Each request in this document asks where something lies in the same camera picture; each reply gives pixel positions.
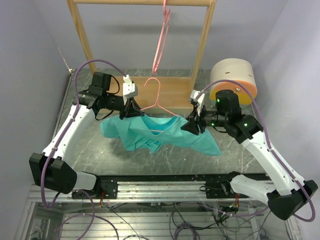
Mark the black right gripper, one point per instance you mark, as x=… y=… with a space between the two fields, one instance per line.
x=192 y=125

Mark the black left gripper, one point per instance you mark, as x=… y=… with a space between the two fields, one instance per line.
x=131 y=109

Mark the thin pink wire hanger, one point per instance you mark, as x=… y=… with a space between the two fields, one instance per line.
x=156 y=104

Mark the teal t shirt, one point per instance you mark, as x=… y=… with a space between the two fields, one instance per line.
x=145 y=132

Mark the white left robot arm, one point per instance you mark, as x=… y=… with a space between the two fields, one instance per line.
x=50 y=169

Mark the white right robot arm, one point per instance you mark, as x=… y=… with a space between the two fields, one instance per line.
x=288 y=192

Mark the thick pink plastic hanger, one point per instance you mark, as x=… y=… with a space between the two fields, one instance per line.
x=162 y=39

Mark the wooden clothes rack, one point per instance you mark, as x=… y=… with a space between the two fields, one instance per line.
x=174 y=90

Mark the round drawer cabinet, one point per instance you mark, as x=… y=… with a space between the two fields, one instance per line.
x=234 y=69

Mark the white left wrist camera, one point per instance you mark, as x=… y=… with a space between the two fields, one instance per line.
x=129 y=88

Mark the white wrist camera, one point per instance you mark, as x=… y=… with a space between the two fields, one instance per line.
x=129 y=88
x=197 y=99

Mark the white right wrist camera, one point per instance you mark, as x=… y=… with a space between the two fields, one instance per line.
x=197 y=99

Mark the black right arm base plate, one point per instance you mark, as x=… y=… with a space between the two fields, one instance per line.
x=218 y=186

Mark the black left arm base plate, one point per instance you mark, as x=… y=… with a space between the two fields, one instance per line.
x=105 y=188

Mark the aluminium rail frame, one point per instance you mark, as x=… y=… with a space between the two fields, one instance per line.
x=159 y=188

